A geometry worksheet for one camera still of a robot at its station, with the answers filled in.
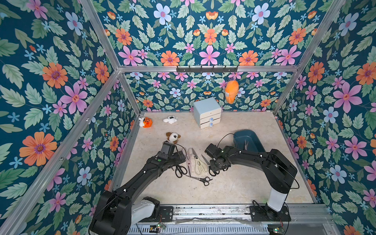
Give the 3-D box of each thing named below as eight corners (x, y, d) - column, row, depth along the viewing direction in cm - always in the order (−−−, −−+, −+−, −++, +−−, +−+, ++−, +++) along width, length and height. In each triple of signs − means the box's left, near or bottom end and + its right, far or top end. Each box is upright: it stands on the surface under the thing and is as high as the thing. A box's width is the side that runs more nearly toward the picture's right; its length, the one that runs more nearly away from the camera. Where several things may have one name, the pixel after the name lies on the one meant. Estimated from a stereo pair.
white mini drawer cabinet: (200, 130, 111) (200, 116, 98) (192, 115, 120) (191, 101, 108) (221, 123, 115) (223, 109, 102) (212, 110, 125) (213, 95, 112)
